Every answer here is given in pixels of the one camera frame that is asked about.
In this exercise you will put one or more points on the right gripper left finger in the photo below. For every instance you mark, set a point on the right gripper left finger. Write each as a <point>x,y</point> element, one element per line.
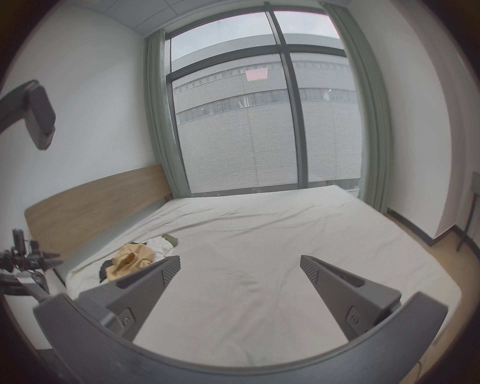
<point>146,285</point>

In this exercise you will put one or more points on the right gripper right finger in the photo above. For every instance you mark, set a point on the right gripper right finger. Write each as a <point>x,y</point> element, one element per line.
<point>337,288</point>

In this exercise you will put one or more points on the tan shorts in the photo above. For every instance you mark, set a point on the tan shorts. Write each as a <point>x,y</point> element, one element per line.
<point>131,258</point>

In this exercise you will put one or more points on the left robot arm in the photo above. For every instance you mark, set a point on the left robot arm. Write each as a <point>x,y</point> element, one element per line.
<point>22,258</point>

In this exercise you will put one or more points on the bed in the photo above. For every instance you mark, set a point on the bed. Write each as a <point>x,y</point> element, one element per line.
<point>262,240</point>

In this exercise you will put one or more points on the black garment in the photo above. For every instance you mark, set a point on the black garment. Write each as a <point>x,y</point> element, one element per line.
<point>105,272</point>

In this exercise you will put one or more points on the green garment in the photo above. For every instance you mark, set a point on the green garment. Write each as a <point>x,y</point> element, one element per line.
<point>170,240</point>

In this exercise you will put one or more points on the grey-green curtain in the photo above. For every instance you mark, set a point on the grey-green curtain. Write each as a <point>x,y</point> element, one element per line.
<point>369,131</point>
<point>161,131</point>

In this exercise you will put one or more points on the window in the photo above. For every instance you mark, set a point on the window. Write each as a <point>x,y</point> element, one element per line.
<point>232,150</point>

